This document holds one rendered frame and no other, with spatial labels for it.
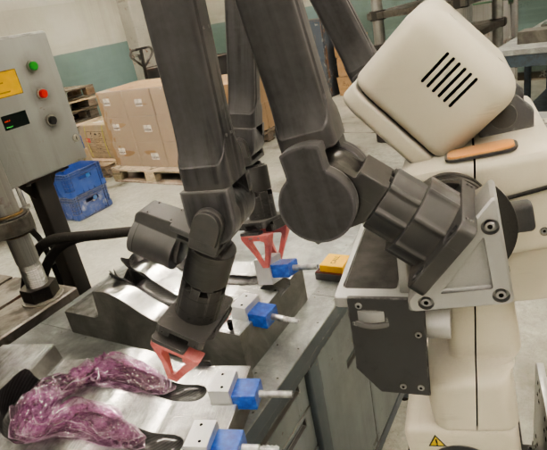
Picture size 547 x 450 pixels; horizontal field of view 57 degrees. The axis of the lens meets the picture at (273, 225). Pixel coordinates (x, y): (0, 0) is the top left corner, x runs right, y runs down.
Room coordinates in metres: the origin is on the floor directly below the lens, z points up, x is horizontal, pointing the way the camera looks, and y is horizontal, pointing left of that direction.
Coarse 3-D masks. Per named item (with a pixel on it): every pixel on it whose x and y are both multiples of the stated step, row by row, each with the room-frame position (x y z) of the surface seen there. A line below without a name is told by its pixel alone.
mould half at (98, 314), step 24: (144, 264) 1.05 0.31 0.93; (240, 264) 1.06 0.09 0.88; (96, 288) 0.98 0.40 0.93; (120, 288) 0.96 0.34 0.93; (168, 288) 0.98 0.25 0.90; (240, 288) 0.94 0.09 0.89; (288, 288) 0.93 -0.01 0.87; (72, 312) 1.03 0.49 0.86; (96, 312) 1.01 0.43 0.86; (120, 312) 0.94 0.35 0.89; (144, 312) 0.91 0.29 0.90; (288, 312) 0.91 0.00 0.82; (96, 336) 1.00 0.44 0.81; (120, 336) 0.95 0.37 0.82; (144, 336) 0.91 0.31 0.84; (216, 336) 0.80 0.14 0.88; (240, 336) 0.77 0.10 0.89; (264, 336) 0.83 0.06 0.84; (216, 360) 0.81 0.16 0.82; (240, 360) 0.78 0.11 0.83
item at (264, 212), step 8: (264, 192) 0.94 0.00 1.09; (272, 192) 0.97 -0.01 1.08; (256, 200) 0.94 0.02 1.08; (264, 200) 0.94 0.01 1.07; (272, 200) 0.95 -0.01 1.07; (256, 208) 0.94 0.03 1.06; (264, 208) 0.94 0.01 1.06; (272, 208) 0.94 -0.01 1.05; (256, 216) 0.93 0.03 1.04; (264, 216) 0.93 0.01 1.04; (272, 216) 0.94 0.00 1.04; (280, 216) 0.95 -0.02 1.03; (248, 224) 0.92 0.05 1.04; (256, 224) 0.91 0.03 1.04; (264, 224) 0.90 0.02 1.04
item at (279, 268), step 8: (264, 256) 0.94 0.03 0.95; (272, 256) 0.93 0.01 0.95; (280, 256) 0.95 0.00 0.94; (256, 264) 0.93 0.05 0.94; (272, 264) 0.91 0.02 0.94; (280, 264) 0.90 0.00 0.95; (288, 264) 0.90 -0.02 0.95; (296, 264) 0.90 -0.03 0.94; (304, 264) 0.89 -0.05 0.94; (312, 264) 0.88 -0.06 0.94; (256, 272) 0.93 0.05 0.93; (264, 272) 0.92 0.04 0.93; (272, 272) 0.91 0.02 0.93; (280, 272) 0.90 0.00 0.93; (288, 272) 0.89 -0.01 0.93; (264, 280) 0.91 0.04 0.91; (272, 280) 0.90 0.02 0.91
